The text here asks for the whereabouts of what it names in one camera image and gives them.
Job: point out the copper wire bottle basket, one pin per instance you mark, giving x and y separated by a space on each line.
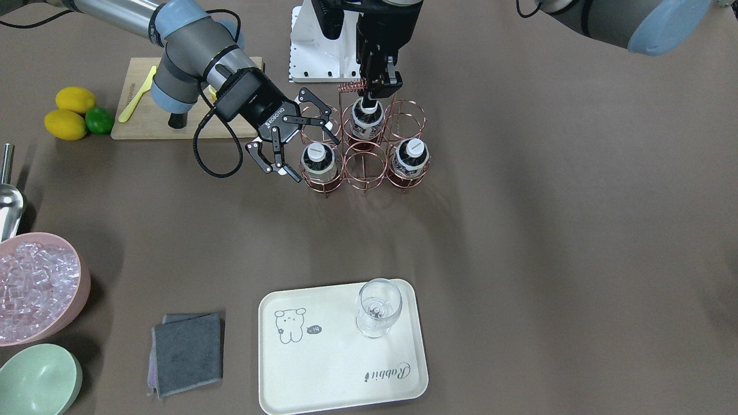
365 164

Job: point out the tea bottle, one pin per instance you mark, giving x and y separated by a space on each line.
408 162
365 125

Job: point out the yellow lemon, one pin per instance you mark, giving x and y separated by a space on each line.
76 99
65 125

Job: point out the steel ice scoop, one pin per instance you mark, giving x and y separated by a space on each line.
12 200

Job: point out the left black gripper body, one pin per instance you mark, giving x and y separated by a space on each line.
377 59

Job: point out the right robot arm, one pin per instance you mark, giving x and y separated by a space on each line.
200 51

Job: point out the green lime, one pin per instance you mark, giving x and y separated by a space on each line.
99 121

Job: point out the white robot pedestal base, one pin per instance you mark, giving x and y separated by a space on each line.
333 41

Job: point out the green bowl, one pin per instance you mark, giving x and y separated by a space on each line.
42 379

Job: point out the tea bottle picked up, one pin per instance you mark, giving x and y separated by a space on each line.
319 162

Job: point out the pink bowl of ice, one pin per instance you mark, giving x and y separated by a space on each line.
45 285

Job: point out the tea bottle middle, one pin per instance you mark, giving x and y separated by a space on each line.
365 125

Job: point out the white rabbit serving tray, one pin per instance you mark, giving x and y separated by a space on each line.
312 356

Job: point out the steel muddler black tip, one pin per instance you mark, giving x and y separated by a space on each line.
178 121

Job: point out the grey folded cloth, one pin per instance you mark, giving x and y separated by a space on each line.
186 353

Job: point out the yellow lemon far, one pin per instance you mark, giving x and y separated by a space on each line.
76 99

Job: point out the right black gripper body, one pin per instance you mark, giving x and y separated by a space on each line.
266 113

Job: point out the clear wine glass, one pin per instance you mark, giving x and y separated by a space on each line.
378 307

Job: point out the yellow plastic knife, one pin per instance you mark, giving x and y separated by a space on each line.
132 104

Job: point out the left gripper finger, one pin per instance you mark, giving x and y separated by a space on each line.
387 85
368 104

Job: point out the bamboo cutting board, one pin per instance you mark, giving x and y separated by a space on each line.
148 121

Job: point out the yellow lemon near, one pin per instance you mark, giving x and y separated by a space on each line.
65 125

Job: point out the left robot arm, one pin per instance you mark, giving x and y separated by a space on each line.
642 27

